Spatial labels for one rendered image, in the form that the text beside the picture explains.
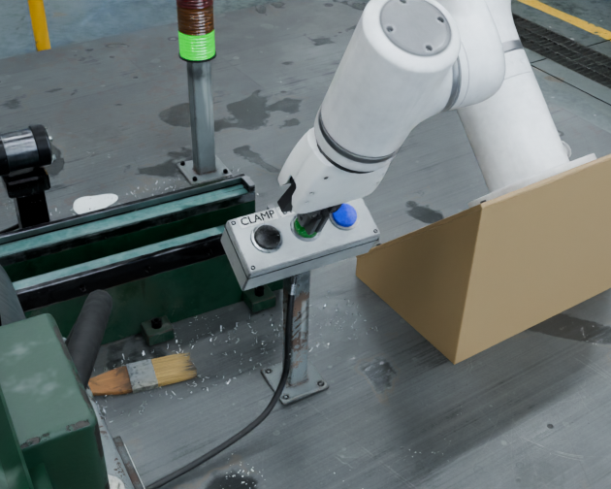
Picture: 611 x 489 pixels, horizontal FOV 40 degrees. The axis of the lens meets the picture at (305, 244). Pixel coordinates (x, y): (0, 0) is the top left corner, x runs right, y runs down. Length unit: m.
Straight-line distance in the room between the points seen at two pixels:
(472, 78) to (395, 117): 0.08
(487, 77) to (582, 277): 0.60
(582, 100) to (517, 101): 2.66
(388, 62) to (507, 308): 0.60
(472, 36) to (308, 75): 1.21
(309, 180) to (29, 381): 0.44
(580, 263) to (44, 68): 1.28
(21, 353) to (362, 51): 0.37
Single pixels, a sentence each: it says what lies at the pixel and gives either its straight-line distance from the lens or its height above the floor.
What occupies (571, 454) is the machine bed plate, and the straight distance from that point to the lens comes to 1.13.
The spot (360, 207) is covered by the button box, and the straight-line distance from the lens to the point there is 1.00.
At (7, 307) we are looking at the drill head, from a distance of 0.83.
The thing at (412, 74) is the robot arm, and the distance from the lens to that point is 0.67.
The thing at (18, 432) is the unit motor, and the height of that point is 1.32.
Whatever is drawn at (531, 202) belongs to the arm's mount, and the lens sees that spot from 1.10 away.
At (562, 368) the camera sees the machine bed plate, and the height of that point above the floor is 0.80.
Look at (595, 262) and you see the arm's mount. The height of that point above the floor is 0.87.
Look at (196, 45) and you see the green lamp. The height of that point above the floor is 1.06.
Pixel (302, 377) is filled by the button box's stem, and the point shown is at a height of 0.81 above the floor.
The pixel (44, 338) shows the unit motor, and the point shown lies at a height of 1.32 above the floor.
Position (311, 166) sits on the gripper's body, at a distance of 0.80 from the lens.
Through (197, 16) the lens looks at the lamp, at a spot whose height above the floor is 1.11.
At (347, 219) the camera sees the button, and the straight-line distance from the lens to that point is 0.98.
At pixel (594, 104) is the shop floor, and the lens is 3.86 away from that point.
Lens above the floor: 1.62
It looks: 36 degrees down
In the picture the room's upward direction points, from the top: 2 degrees clockwise
